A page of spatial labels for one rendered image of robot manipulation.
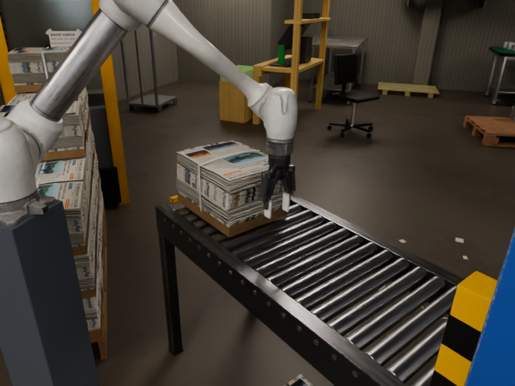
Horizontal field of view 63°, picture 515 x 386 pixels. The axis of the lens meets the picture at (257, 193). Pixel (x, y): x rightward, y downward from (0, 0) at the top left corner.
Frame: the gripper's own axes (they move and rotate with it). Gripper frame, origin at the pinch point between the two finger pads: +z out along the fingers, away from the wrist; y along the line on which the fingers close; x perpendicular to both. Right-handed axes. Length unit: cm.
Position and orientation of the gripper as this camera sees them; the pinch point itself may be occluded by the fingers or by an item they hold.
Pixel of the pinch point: (277, 207)
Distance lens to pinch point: 148.1
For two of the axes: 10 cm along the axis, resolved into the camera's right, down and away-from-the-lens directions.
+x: 6.3, 3.4, -7.0
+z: -0.2, 9.1, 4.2
